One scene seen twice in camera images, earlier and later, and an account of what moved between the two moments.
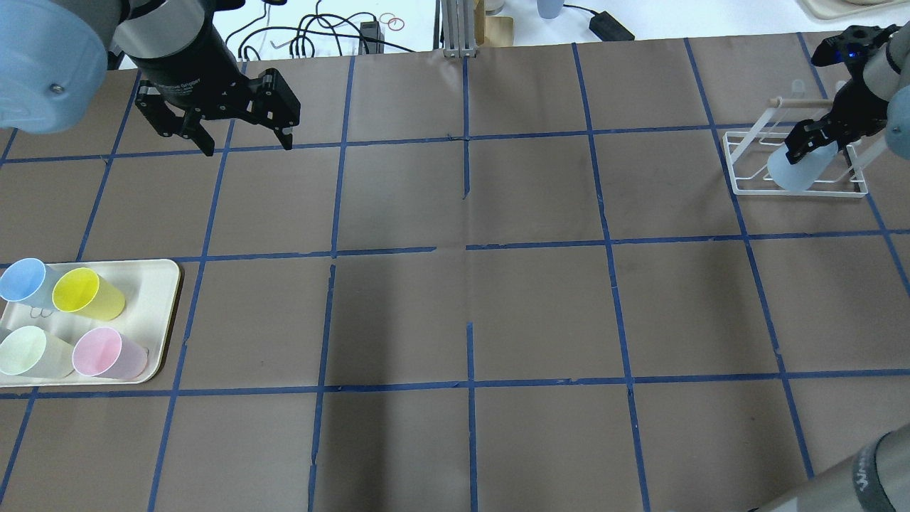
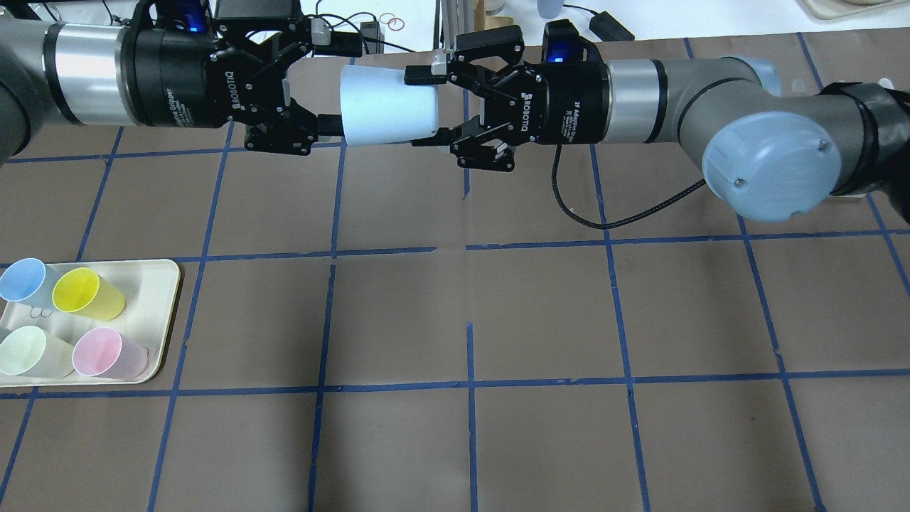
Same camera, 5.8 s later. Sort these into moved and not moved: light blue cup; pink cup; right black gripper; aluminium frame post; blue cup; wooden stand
Moved: right black gripper; light blue cup
Not moved: wooden stand; pink cup; blue cup; aluminium frame post
